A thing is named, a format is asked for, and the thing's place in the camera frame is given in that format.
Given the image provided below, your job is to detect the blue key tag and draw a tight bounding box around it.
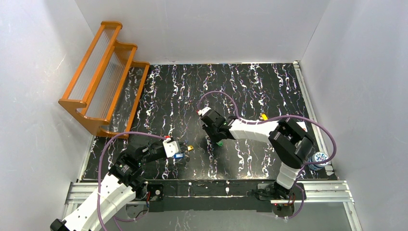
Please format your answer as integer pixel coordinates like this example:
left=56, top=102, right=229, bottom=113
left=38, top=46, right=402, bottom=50
left=173, top=153, right=185, bottom=159

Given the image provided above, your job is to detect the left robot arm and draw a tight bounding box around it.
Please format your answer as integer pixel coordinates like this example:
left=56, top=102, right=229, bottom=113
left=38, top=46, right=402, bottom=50
left=50, top=139, right=194, bottom=231

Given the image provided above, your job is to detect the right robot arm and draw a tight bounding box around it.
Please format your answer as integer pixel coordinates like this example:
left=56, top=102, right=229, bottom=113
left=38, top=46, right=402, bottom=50
left=197, top=107, right=314, bottom=197

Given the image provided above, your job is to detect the orange wooden rack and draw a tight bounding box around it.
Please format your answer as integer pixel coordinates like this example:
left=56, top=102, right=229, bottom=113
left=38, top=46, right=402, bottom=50
left=58, top=21, right=150, bottom=139

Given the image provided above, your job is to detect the white box red label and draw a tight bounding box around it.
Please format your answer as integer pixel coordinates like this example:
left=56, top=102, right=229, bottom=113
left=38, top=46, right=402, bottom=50
left=297, top=122, right=308, bottom=132

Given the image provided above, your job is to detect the blue white tape roll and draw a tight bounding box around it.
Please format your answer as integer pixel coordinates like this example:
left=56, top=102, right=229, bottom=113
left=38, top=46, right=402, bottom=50
left=308, top=152, right=329, bottom=171

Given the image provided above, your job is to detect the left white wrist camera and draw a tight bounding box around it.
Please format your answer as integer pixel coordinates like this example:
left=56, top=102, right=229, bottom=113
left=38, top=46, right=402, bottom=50
left=163, top=136, right=180, bottom=158

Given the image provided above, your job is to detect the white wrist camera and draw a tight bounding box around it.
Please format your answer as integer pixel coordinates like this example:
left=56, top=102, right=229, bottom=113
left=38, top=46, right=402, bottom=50
left=197, top=106, right=211, bottom=117
left=163, top=136, right=180, bottom=158

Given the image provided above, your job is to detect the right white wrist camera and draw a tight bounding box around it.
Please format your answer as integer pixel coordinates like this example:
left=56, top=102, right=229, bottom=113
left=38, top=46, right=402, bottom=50
left=197, top=106, right=211, bottom=117

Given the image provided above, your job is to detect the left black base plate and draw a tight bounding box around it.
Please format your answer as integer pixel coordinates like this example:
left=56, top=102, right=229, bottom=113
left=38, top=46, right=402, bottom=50
left=136, top=184, right=164, bottom=202

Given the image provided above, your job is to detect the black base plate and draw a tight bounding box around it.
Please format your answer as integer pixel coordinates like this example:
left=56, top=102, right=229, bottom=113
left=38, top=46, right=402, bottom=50
left=136, top=184, right=164, bottom=202
left=253, top=181, right=307, bottom=202

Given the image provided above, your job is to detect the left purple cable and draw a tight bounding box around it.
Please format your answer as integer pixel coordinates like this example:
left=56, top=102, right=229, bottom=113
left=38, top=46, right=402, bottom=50
left=97, top=131, right=169, bottom=231

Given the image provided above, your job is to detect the purple cable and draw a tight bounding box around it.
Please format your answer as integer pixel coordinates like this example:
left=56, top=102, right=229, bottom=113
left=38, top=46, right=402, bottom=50
left=97, top=131, right=169, bottom=231
left=197, top=91, right=338, bottom=220

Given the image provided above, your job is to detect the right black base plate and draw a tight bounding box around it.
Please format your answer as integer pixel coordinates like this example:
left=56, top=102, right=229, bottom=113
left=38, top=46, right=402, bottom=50
left=253, top=181, right=307, bottom=202

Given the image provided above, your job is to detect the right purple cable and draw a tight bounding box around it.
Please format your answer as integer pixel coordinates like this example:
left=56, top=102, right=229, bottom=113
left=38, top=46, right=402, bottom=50
left=197, top=91, right=338, bottom=220

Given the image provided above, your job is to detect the aluminium frame rail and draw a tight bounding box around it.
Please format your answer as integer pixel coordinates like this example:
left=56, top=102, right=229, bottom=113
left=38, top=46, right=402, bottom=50
left=60, top=62, right=362, bottom=231

